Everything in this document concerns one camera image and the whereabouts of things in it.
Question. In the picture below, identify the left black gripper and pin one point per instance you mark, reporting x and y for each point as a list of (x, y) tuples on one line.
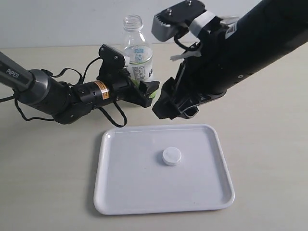
[(122, 88)]

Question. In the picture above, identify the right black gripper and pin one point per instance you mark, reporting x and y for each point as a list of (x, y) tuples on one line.
[(182, 94)]

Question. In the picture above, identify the clear plastic drink bottle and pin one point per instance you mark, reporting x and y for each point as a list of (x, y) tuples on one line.
[(138, 49)]

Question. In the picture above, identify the white bottle cap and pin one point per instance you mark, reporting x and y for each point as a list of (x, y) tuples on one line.
[(171, 156)]

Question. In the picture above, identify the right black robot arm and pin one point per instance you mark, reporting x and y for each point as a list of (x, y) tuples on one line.
[(225, 54)]

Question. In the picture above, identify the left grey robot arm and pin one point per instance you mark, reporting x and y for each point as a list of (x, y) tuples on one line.
[(65, 102)]

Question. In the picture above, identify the white plastic tray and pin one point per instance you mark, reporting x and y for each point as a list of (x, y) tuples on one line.
[(133, 179)]

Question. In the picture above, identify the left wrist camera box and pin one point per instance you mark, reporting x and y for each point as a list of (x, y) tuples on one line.
[(112, 57)]

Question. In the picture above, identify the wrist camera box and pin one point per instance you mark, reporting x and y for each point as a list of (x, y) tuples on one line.
[(167, 23), (112, 57)]

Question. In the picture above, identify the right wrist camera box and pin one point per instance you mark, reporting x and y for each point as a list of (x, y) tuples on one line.
[(167, 23)]

